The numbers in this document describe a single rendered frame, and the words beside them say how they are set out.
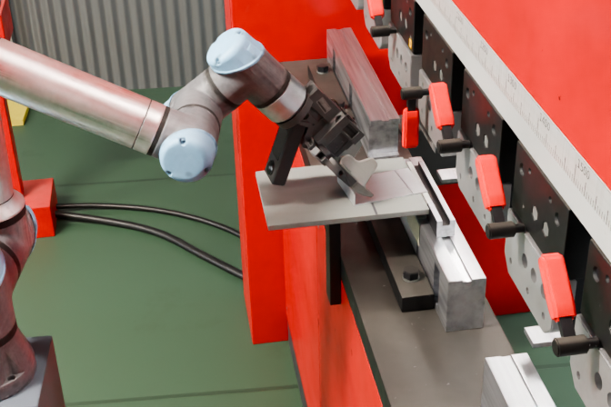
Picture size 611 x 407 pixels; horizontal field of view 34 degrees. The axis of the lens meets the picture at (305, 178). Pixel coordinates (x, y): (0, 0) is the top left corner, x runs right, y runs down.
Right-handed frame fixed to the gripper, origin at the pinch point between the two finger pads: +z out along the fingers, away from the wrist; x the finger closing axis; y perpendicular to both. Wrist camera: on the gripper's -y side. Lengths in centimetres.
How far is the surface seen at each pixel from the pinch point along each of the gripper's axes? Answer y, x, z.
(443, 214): 7.1, -10.3, 8.6
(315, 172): -4.2, 8.5, -2.2
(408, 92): 16.7, -15.5, -16.7
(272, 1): 9, 86, 4
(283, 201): -10.4, 1.1, -7.4
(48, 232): -103, 166, 43
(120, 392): -95, 80, 52
